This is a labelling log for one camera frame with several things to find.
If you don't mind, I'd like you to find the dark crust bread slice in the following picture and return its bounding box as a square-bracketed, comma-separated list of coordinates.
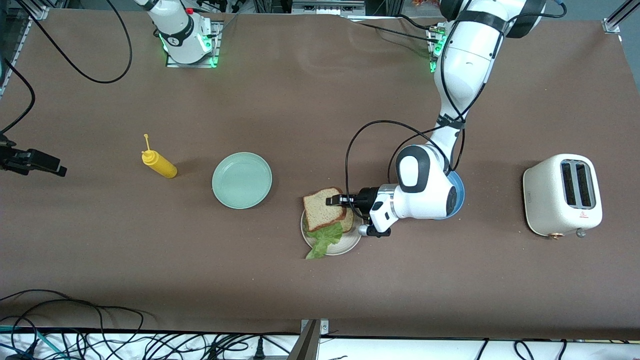
[303, 187, 348, 232]

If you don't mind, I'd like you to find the green lettuce leaf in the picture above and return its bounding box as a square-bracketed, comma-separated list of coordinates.
[305, 221, 345, 260]

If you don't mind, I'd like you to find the yellow mustard squeeze bottle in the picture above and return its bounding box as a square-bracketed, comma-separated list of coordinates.
[141, 133, 178, 179]

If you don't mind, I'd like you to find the metal base plate left arm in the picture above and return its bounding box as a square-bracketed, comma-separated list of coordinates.
[426, 24, 443, 74]

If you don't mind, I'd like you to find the metal base plate right arm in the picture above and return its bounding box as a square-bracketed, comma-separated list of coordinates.
[165, 20, 223, 69]

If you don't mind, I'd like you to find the beige plate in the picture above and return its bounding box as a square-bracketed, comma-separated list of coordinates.
[300, 207, 364, 256]

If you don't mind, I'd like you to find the blue plate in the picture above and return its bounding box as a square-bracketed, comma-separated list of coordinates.
[447, 170, 466, 219]

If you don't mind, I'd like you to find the pale green plate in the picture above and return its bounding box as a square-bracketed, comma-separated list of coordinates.
[211, 152, 273, 210]

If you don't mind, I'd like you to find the cream white toaster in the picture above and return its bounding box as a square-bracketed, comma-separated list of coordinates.
[522, 153, 604, 240]

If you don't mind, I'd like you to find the grey device box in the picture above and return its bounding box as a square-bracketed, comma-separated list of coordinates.
[291, 0, 366, 16]

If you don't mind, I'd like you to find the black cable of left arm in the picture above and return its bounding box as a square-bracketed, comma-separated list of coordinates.
[345, 120, 468, 221]

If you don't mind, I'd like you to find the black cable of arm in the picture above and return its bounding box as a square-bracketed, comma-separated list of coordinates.
[345, 120, 468, 221]
[0, 0, 133, 136]

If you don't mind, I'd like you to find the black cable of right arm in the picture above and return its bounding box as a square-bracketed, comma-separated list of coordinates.
[0, 0, 133, 136]

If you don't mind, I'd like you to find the black looping cable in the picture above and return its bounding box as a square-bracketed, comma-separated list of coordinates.
[0, 289, 158, 360]

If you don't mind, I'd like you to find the aluminium post with bracket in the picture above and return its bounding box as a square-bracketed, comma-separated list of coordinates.
[287, 319, 329, 360]

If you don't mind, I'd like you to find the aluminium frame profile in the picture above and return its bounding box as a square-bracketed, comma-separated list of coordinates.
[20, 0, 51, 21]
[602, 0, 640, 35]

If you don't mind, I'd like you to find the teal cable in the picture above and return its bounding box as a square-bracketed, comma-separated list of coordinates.
[0, 325, 68, 360]

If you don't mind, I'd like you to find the black cable at arm base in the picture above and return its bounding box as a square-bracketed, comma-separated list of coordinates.
[345, 14, 442, 45]

